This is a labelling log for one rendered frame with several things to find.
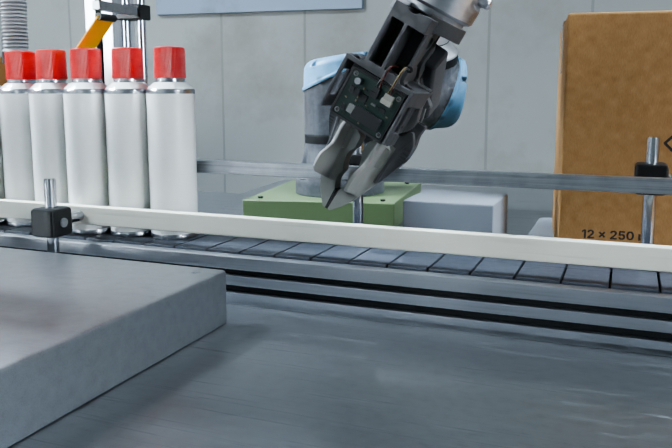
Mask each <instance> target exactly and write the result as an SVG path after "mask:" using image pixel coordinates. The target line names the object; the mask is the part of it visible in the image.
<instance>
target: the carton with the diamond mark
mask: <svg viewBox="0 0 672 448"><path fill-rule="evenodd" d="M648 137H659V138H660V149H659V162H664V163H667V165H668V167H669V174H670V175H671V178H672V10H663V11H626V12H589V13H570V14H568V16H567V19H566V21H563V24H562V30H561V32H560V46H559V70H558V94H557V117H556V141H555V165H554V173H559V174H585V175H610V176H634V168H635V164H636V163H637V162H645V155H646V138H648ZM642 205H643V195H637V194H635V193H619V192H598V191H577V190H555V189H553V212H552V228H553V235H554V238H568V239H582V240H596V241H611V242H625V243H639V244H640V239H641V222H642ZM654 245H668V246H672V195H664V196H657V197H656V213H655V229H654Z"/></svg>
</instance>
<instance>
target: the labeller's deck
mask: <svg viewBox="0 0 672 448"><path fill-rule="evenodd" d="M226 321H227V310H226V272H225V271H224V270H217V269H208V268H198V267H188V266H178V265H169V264H159V263H149V262H139V261H129V260H120V259H110V258H100V257H90V256H80V255H71V254H61V253H51V252H41V251H32V250H22V249H12V248H2V247H0V448H8V447H10V446H12V445H13V444H15V443H17V442H19V441H20V440H22V439H24V438H26V437H27V436H29V435H31V434H33V433H34V432H36V431H38V430H40V429H41V428H43V427H45V426H47V425H48V424H50V423H52V422H54V421H55V420H57V419H59V418H61V417H62V416H64V415H66V414H68V413H69V412H71V411H73V410H75V409H76V408H78V407H80V406H82V405H83V404H85V403H87V402H89V401H90V400H92V399H94V398H96V397H97V396H99V395H101V394H103V393H104V392H106V391H108V390H110V389H111V388H113V387H115V386H117V385H118V384H120V383H122V382H124V381H125V380H127V379H129V378H131V377H132V376H134V375H136V374H138V373H139V372H141V371H143V370H145V369H146V368H148V367H150V366H152V365H154V364H155V363H157V362H159V361H161V360H162V359H164V358H166V357H168V356H169V355H171V354H173V353H175V352H176V351H178V350H180V349H182V348H183V347H185V346H187V345H189V344H190V343H192V342H194V341H196V340H197V339H199V338H201V337H203V336H204V335H206V334H208V333H210V332H211V331H213V330H215V329H217V328H218V327H220V326H222V325H224V324H225V323H226Z"/></svg>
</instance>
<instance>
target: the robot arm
mask: <svg viewBox="0 0 672 448"><path fill-rule="evenodd" d="M491 5H492V0H393V1H392V3H391V4H390V7H391V8H392V9H391V10H390V12H389V14H388V16H387V18H386V20H385V22H384V24H383V25H382V27H381V29H380V31H379V33H378V35H377V37H376V38H375V40H374V42H373V44H372V46H371V48H370V50H369V51H364V52H355V53H348V52H347V53H346V54H341V55H335V56H329V57H323V58H318V59H314V60H311V61H309V62H308V63H307V64H306V66H305V68H304V86H303V88H302V91H304V126H305V150H304V153H303V157H302V160H301V163H303V164H313V170H314V171H315V172H317V173H319V174H321V177H320V178H299V177H297V178H296V193H297V194H298V195H302V196H307V197H317V198H321V199H322V205H323V206H324V207H325V208H327V209H328V210H333V209H336V208H339V207H342V206H344V205H346V204H349V203H350V202H352V201H354V200H355V199H357V198H358V197H360V196H361V195H363V197H365V196H372V195H377V194H381V193H383V192H384V181H382V180H384V179H385V178H386V177H388V176H389V175H390V174H392V173H393V172H394V171H396V170H397V169H398V168H400V167H401V166H402V165H404V164H405V163H406V162H407V161H408V160H409V159H410V158H411V156H412V155H413V153H414V152H415V150H416V148H417V146H418V143H419V141H420V138H421V136H422V134H423V132H424V131H425V130H432V129H434V128H448V127H451V126H453V125H454V124H455V123H456V122H457V120H458V119H459V117H460V115H461V112H462V109H463V105H464V101H465V95H466V88H467V83H466V81H467V65H466V62H465V60H464V59H462V58H460V57H458V49H457V47H456V46H455V45H454V44H453V43H455V44H458V45H459V44H460V42H461V40H462V39H463V37H464V35H465V33H466V31H465V30H463V29H462V28H463V27H464V26H465V27H470V26H472V25H473V23H474V21H475V19H476V18H477V16H478V14H479V13H480V9H481V8H483V9H485V10H488V9H489V8H490V7H491ZM452 42H453V43H452ZM373 140H374V141H373ZM363 141H364V149H363V151H362V159H361V162H360V165H359V166H358V168H357V169H356V170H355V171H353V172H352V173H350V174H349V176H348V180H347V181H345V180H342V176H343V174H344V173H345V172H346V171H347V170H348V169H349V160H350V157H351V155H352V153H353V152H354V151H355V150H356V149H358V148H359V147H361V145H362V143H363Z"/></svg>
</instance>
